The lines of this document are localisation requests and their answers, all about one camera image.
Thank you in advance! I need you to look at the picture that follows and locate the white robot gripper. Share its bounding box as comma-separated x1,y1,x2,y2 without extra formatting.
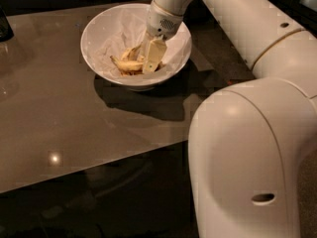
139,1,183,73

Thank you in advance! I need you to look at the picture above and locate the yellow spotted banana bunch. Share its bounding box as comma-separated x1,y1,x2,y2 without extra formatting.
109,43,164,76

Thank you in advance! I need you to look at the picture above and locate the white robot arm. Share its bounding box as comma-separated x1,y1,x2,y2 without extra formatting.
147,0,317,238

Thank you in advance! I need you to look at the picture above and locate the white ceramic bowl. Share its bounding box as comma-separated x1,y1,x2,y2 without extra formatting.
80,3,192,91

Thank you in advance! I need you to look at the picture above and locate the white crumpled paper liner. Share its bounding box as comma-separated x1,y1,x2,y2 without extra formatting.
96,8,188,78

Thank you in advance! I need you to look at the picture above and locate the dark object at table edge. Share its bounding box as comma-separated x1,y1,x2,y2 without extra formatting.
0,6,14,42

